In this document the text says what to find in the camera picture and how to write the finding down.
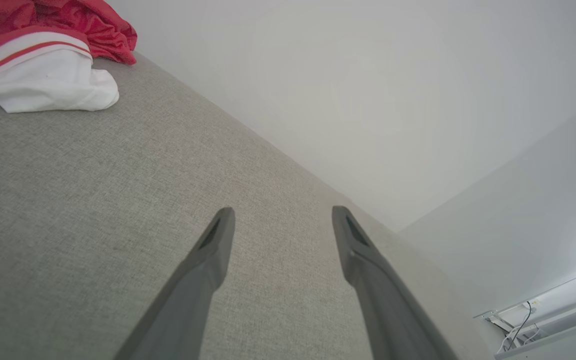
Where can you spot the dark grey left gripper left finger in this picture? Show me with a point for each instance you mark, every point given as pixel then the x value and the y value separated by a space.
pixel 193 300

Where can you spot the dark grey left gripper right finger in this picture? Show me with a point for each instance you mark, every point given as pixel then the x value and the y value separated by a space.
pixel 388 310

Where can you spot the red and white jersey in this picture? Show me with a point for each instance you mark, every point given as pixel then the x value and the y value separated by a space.
pixel 43 75

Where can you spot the grey fabric sofa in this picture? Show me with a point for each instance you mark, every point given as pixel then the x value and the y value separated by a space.
pixel 118 200

